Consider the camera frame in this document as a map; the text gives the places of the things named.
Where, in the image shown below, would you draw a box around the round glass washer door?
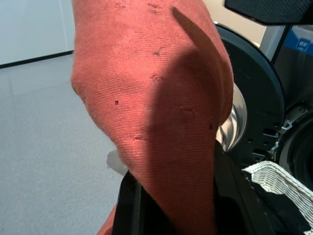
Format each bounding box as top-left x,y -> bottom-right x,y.
212,24 -> 286,162

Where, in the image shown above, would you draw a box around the blue label sticker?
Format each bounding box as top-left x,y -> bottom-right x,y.
283,25 -> 313,53

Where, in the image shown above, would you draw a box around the black cloth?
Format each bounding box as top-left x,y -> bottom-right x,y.
244,178 -> 313,235

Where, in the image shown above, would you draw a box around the pale woven basket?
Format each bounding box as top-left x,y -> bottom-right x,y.
242,160 -> 313,235

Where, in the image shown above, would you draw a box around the red cloth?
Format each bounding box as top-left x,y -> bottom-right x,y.
70,0 -> 235,235

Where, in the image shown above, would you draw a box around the grey washing machine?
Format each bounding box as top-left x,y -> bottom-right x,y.
263,23 -> 313,190

